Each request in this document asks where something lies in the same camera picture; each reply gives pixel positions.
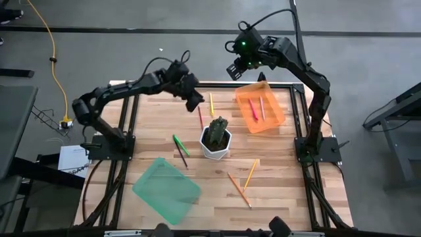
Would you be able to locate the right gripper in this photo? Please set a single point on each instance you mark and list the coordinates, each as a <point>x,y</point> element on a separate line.
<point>251,61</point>

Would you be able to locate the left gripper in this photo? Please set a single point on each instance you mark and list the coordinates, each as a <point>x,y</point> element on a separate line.
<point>187,86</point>

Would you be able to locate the yellow pencil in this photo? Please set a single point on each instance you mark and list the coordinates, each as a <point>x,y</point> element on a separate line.
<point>212,104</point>
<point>250,175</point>

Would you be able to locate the red pen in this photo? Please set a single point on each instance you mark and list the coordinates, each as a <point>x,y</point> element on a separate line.
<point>200,118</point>

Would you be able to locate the pink pen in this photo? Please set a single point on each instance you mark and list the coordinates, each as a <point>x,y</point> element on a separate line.
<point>252,109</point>

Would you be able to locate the salmon pink pencil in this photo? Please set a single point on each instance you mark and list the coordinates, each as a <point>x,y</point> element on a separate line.
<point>262,108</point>

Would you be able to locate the green pen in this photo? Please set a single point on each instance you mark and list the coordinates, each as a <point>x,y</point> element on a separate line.
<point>181,145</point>

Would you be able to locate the thin black pen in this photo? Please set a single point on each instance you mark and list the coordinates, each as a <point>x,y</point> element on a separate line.
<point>182,158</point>

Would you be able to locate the orange pencil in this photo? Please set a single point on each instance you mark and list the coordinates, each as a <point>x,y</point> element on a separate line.
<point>239,190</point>

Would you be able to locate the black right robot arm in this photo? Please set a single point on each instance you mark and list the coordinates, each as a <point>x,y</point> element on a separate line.
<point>319,98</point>

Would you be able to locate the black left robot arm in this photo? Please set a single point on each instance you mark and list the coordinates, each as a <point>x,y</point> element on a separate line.
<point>125,89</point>

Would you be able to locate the green cactus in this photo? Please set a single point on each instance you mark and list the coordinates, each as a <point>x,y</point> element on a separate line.
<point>217,130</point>

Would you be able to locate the white faceted plant pot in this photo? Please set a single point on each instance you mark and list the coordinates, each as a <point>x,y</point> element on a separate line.
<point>205,149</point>

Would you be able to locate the orange translucent plastic bin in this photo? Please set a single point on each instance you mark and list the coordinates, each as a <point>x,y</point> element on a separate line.
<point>269,121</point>

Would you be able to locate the green translucent plastic bin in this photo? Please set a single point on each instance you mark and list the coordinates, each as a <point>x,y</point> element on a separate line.
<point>164,191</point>

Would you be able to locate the yellow power plug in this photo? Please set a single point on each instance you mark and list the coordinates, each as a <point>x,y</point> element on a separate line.
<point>65,124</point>

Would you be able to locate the dark rounded object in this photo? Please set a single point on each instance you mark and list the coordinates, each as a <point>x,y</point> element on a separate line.
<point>279,227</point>
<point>162,231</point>

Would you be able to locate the white paper box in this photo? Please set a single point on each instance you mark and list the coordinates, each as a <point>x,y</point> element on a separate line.
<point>72,159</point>

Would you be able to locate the black metal table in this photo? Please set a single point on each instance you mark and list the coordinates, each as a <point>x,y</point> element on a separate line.
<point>394,108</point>

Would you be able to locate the grey desk top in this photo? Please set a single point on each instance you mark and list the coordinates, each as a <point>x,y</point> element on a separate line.
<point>16,125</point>

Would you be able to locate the black table foot bar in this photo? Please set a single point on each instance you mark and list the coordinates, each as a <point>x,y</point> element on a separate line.
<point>16,72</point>

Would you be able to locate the person's shoe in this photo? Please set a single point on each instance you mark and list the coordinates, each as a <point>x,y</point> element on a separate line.
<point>11,14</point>

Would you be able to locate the black aluminium table frame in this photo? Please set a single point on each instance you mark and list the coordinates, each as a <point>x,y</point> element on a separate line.
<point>213,85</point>

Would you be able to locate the black frame bracket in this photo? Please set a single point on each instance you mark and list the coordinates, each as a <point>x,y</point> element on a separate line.
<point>262,77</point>

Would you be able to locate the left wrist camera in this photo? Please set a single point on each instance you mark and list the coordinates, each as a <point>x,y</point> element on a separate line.
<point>179,69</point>

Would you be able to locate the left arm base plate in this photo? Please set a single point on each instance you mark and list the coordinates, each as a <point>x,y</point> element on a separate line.
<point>108,153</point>

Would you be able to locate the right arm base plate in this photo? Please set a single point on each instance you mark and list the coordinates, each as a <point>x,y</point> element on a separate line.
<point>329,149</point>

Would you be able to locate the silver metal bracket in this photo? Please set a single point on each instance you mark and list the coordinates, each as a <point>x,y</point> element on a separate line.
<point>121,233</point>
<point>306,234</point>

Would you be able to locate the black desk frame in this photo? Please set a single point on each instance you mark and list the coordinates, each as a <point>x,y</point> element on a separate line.
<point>42,172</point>

